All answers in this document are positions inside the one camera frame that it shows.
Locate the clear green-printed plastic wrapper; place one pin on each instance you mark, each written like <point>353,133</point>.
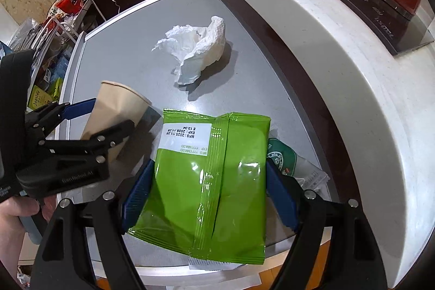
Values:
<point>289,159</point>

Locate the green snack packet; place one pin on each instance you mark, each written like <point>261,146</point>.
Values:
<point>210,195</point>

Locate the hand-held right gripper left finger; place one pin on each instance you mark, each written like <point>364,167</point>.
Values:
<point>139,189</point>

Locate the blue box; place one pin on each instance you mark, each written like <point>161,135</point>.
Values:
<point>59,67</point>

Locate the brown paper cup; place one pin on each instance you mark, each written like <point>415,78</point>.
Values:
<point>117,105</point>

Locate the crumpled white tissue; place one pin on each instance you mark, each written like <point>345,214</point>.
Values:
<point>204,45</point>

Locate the red snack packet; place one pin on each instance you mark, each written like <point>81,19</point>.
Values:
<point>68,4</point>

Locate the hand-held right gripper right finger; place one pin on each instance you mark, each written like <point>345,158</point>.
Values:
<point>279,195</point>

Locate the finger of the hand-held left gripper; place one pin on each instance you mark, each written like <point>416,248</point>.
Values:
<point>80,109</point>
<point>112,135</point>

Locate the person's left hand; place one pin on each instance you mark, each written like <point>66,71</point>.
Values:
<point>13,225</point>

